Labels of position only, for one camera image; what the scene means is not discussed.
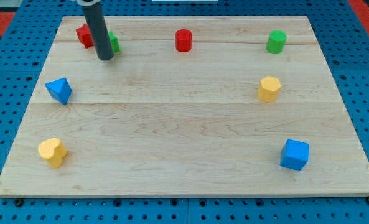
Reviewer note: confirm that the yellow hexagon block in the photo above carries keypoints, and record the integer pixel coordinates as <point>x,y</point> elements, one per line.
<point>268,89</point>

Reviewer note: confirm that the red star block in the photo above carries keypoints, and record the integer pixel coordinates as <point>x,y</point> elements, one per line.
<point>84,36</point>

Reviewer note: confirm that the light wooden board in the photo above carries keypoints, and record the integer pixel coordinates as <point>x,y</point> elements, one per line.
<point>154,122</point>

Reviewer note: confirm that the red cylinder block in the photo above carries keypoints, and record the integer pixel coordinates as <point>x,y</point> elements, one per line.
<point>183,40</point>

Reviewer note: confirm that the green block behind rod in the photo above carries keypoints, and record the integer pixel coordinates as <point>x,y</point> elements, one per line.
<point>114,41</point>

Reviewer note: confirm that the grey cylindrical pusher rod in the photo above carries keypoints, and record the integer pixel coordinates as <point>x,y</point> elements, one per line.
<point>95,20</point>

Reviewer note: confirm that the green cylinder block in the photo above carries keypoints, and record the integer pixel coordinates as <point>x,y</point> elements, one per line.
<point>276,41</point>

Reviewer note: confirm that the blue cube block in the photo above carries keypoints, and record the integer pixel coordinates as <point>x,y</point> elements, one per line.
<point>294,154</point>

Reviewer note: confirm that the blue triangular prism block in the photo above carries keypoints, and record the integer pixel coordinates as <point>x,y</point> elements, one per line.
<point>59,90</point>

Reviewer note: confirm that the yellow heart block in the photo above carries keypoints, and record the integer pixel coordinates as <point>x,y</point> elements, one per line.
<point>52,151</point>

